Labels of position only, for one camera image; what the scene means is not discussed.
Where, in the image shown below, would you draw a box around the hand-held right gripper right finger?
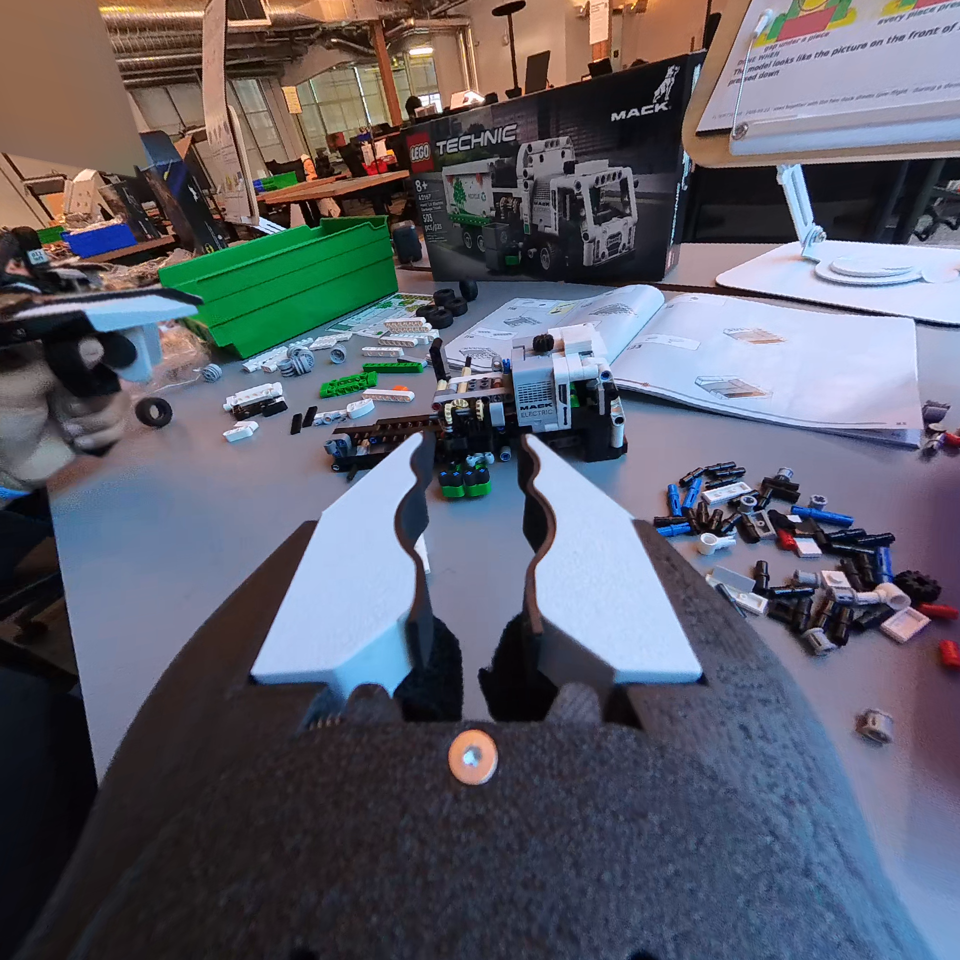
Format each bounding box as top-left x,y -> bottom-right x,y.
486,432 -> 706,723

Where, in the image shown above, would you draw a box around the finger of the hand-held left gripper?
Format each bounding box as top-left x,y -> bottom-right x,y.
15,287 -> 205,385

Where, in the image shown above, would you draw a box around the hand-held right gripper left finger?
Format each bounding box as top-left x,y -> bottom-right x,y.
249,429 -> 465,723

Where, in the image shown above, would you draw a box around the dark toy truck set box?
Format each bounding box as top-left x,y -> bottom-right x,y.
399,51 -> 710,285

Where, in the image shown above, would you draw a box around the person's left hand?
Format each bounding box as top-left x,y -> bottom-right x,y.
41,386 -> 130,459

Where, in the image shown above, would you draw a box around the clear plastic bags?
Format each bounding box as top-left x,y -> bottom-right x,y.
97,318 -> 226,395

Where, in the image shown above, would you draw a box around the small blue bin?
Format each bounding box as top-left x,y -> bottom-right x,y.
60,221 -> 140,260

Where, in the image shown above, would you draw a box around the green plastic bin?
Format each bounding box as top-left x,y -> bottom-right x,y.
159,216 -> 400,360

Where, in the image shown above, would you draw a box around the green black brick assembly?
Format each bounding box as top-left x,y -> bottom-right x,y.
438,453 -> 496,502

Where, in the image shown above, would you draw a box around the cluster of grey wheel hubs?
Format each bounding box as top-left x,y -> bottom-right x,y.
273,341 -> 354,376

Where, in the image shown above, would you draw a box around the pile of small toy pieces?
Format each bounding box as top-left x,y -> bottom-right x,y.
651,459 -> 960,654

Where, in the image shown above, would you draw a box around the toy truck model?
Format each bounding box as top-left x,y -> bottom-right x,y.
324,324 -> 630,481

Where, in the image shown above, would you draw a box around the white standing sign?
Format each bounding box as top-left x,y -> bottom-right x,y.
201,0 -> 260,226

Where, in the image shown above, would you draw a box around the wooden work table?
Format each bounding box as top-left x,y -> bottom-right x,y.
255,171 -> 410,226

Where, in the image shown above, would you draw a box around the green white sticker sheet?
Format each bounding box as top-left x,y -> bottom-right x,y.
330,292 -> 436,339

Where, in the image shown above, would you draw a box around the instruction booklet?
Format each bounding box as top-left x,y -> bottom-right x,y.
446,285 -> 925,450

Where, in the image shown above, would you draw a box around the white document stand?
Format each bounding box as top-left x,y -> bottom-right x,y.
681,0 -> 960,327

